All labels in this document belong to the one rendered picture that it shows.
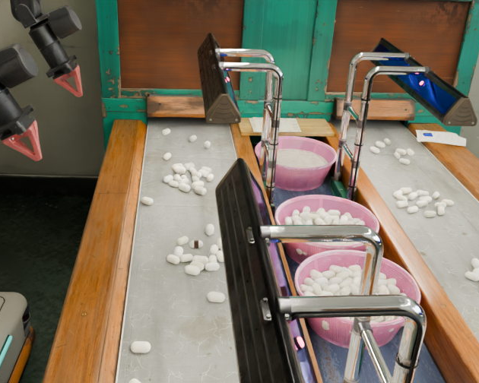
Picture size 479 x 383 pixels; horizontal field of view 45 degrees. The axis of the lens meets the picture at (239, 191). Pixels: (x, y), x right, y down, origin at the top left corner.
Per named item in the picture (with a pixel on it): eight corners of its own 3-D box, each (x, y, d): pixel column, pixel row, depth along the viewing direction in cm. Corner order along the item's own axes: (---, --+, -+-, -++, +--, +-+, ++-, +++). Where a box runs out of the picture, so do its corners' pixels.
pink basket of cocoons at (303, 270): (303, 363, 115) (308, 325, 111) (282, 283, 139) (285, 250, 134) (431, 359, 118) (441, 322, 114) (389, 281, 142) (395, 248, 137)
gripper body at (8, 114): (36, 111, 120) (15, 80, 117) (23, 129, 111) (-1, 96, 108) (9, 124, 121) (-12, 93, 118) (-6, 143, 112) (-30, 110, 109)
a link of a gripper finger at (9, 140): (58, 144, 123) (33, 106, 119) (50, 157, 117) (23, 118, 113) (30, 156, 124) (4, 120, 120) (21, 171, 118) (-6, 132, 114)
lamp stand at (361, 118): (345, 218, 169) (368, 68, 149) (329, 187, 187) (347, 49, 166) (407, 217, 171) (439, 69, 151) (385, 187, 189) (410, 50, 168)
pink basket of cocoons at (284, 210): (307, 289, 137) (312, 255, 133) (255, 235, 158) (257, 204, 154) (394, 264, 148) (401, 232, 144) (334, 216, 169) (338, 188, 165)
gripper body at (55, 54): (78, 59, 158) (63, 35, 155) (70, 69, 149) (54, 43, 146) (58, 70, 159) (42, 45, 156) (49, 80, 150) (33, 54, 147)
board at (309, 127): (240, 135, 199) (241, 132, 198) (236, 120, 212) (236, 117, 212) (334, 136, 202) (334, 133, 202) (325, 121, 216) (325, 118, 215)
